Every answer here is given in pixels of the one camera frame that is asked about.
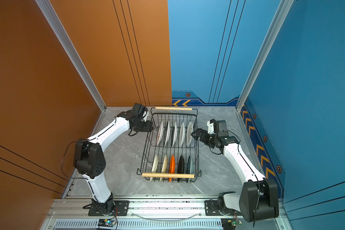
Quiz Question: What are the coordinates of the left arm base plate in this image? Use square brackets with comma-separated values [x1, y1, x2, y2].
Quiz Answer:
[87, 200, 129, 217]

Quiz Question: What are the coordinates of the black wire dish rack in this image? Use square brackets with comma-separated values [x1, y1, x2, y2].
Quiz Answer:
[137, 107, 202, 183]

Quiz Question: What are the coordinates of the aluminium mounting rail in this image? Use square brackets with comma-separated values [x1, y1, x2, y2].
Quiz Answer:
[41, 195, 292, 230]

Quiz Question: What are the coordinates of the grey green plate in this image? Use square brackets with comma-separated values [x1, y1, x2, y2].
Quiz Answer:
[186, 156, 194, 174]

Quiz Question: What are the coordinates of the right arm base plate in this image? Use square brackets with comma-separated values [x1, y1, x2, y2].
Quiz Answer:
[204, 199, 242, 216]

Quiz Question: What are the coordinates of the circuit board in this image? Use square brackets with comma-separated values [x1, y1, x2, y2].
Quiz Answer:
[221, 218, 242, 230]
[97, 218, 117, 230]

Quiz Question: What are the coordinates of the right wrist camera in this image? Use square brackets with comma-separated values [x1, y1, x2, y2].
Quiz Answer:
[207, 119, 215, 134]

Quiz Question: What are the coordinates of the right circuit board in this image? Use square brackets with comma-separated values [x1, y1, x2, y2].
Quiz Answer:
[221, 218, 242, 230]

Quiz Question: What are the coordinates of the orange plate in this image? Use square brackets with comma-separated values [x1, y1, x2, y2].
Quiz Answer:
[169, 155, 175, 174]

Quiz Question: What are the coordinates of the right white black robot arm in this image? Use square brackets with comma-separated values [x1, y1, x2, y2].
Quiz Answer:
[191, 119, 279, 222]

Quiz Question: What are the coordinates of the cream plate with black flowers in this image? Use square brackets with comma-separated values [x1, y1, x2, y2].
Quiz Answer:
[151, 155, 159, 173]

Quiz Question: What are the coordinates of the white patterned plate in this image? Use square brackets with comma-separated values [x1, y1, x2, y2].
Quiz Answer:
[171, 121, 178, 147]
[186, 121, 193, 147]
[156, 121, 164, 146]
[179, 121, 186, 148]
[164, 120, 171, 147]

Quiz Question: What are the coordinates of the left circuit board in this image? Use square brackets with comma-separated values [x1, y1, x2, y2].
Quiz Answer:
[97, 218, 117, 230]

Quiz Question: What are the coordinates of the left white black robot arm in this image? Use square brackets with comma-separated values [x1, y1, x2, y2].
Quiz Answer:
[73, 103, 152, 216]

